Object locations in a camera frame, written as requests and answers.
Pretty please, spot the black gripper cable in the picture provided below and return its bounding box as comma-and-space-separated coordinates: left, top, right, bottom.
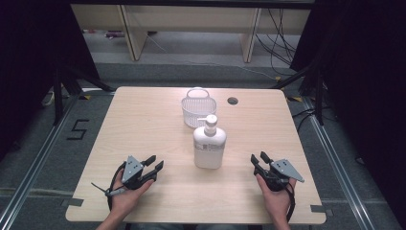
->
106, 161, 128, 213
284, 180, 297, 223

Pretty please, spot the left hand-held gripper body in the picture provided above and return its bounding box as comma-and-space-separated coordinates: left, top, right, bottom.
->
121, 154, 151, 191

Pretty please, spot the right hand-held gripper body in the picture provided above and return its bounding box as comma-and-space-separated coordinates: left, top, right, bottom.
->
255, 158, 305, 193

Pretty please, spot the person's right hand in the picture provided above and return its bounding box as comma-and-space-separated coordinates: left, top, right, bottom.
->
255, 173, 298, 222

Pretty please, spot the white pump soap bottle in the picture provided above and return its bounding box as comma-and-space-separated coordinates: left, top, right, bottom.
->
192, 114, 228, 171

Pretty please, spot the thin white floor cable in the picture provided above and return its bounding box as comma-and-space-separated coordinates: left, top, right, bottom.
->
146, 32, 280, 81

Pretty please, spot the aluminium floor rail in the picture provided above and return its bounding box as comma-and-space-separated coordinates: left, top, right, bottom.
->
0, 95, 81, 230
301, 95, 377, 230

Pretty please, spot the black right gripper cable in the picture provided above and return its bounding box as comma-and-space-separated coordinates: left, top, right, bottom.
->
284, 180, 297, 223

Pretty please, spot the person's left hand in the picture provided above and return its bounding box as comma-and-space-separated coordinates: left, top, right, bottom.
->
109, 171, 156, 219

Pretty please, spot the black tape strip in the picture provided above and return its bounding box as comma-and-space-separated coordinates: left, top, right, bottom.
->
60, 197, 85, 208
309, 204, 335, 218

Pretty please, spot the black floor cable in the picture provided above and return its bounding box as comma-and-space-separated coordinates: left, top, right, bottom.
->
291, 106, 321, 132

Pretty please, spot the black metal stand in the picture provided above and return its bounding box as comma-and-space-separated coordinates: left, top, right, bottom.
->
52, 62, 117, 127
270, 62, 326, 127

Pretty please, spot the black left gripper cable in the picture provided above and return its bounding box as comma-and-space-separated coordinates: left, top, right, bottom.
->
106, 161, 128, 213

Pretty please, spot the clear plastic container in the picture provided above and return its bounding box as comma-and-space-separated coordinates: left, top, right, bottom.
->
180, 86, 218, 129

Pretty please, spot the bundle of black cables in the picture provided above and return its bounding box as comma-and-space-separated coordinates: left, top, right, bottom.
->
254, 8, 299, 77

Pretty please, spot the grey cable plug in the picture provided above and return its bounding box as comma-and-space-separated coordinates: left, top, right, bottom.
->
90, 181, 127, 197

